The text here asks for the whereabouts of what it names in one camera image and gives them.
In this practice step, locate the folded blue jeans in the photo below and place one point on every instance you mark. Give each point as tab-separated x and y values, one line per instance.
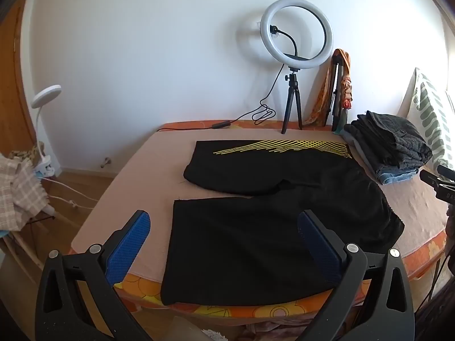
394	178

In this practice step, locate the metal door stopper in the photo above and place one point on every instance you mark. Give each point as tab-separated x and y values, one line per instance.
105	162

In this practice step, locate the folded chair with orange scarf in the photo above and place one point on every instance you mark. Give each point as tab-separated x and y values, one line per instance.
344	85

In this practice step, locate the folded black metal stand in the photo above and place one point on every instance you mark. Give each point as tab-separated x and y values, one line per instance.
336	96

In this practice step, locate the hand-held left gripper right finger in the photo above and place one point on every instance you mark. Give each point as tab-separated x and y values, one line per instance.
318	245

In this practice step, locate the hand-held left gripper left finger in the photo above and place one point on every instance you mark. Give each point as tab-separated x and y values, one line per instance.
128	245

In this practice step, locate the white clip lamp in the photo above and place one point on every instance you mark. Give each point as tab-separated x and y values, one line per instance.
46	96

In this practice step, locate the pink bed cover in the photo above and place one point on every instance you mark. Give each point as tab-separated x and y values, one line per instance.
142	170

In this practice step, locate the checked beige cloth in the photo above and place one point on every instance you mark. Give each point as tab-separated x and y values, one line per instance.
21	191

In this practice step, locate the wooden door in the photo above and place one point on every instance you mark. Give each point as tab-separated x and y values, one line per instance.
14	96

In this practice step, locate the black tripod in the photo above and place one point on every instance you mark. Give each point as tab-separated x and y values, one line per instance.
294	92

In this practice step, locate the black pants with yellow stripes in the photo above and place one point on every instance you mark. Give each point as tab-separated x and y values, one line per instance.
248	248

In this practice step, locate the wooden rack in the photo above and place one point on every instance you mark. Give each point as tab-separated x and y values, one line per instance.
25	247

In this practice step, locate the teal cloth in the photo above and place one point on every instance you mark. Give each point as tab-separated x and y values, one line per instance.
341	124

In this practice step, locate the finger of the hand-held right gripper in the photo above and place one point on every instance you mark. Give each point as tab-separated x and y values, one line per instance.
432	179
448	172

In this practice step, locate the bed with orange floral sheet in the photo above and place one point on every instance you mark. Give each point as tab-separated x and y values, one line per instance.
149	289

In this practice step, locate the white pillow with green pattern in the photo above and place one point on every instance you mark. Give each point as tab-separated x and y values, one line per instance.
430	113

